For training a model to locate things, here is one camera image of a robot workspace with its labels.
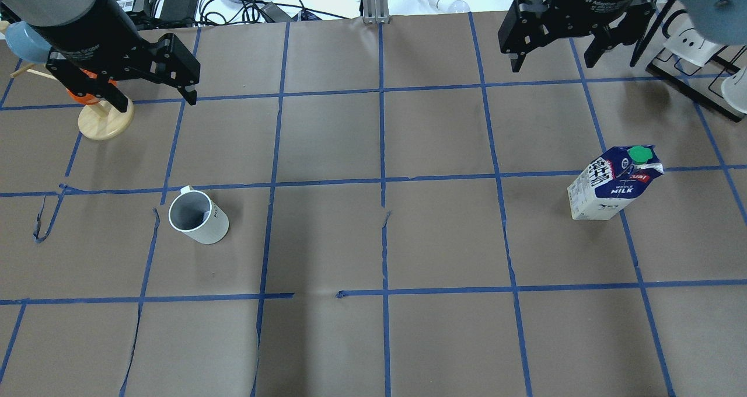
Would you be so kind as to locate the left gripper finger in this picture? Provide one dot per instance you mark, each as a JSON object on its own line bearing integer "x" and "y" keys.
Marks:
{"x": 175, "y": 66}
{"x": 73, "y": 78}

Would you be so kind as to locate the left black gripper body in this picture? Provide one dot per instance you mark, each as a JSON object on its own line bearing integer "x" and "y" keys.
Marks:
{"x": 74, "y": 30}

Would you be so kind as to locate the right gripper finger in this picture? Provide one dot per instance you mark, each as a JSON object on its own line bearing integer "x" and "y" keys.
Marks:
{"x": 524, "y": 30}
{"x": 628, "y": 32}

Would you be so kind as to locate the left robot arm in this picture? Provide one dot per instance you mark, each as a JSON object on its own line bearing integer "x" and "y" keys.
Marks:
{"x": 93, "y": 44}

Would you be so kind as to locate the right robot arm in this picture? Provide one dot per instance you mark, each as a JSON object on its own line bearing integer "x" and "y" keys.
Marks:
{"x": 532, "y": 24}

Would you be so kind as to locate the milk carton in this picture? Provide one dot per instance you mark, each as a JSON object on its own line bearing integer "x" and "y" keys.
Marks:
{"x": 612, "y": 181}

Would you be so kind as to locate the orange mug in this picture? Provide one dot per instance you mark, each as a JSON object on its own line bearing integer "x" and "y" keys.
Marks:
{"x": 88, "y": 99}

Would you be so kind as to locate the wooden mug tree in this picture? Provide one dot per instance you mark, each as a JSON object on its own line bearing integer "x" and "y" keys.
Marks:
{"x": 98, "y": 122}

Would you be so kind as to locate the black power adapter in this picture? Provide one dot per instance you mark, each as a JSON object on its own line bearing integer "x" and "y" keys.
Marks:
{"x": 178, "y": 13}

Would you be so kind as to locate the blue mug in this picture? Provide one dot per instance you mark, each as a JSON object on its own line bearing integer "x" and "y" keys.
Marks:
{"x": 26, "y": 43}

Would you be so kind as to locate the light bulb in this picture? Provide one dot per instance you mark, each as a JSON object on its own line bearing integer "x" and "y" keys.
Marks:
{"x": 449, "y": 6}

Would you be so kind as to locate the white mug on rack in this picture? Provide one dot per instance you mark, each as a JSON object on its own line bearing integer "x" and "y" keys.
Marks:
{"x": 733, "y": 90}

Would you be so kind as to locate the aluminium frame post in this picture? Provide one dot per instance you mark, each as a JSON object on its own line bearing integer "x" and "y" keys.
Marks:
{"x": 375, "y": 11}

